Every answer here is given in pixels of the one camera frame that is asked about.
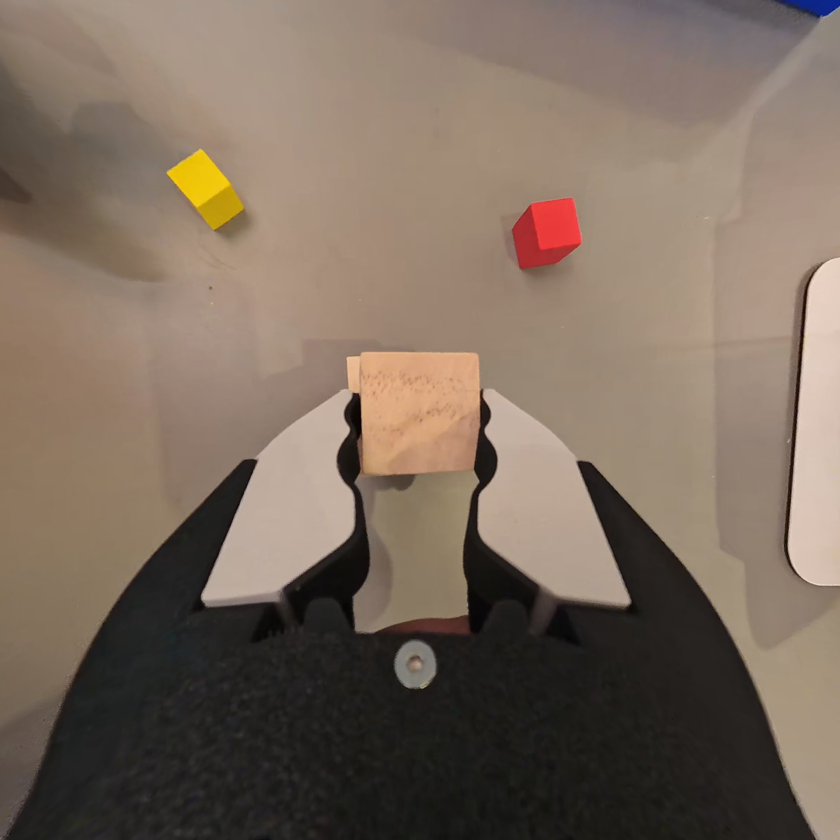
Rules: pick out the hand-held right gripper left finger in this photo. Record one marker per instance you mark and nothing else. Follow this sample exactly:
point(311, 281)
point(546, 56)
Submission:
point(289, 519)

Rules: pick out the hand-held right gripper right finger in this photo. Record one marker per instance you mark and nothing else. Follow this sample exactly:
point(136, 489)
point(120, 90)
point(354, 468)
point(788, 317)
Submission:
point(549, 519)

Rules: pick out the medium wooden cube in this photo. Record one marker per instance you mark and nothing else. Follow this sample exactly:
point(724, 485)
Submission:
point(420, 414)

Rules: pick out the red wooden cube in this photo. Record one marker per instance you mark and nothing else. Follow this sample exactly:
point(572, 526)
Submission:
point(546, 234)

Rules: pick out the yellow wooden cube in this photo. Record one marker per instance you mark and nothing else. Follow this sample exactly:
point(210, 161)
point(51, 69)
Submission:
point(206, 189)

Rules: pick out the blue plastic bin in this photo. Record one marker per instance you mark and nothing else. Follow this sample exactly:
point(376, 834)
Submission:
point(814, 5)

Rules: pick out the white folding stand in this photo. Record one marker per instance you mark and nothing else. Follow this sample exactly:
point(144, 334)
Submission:
point(817, 420)

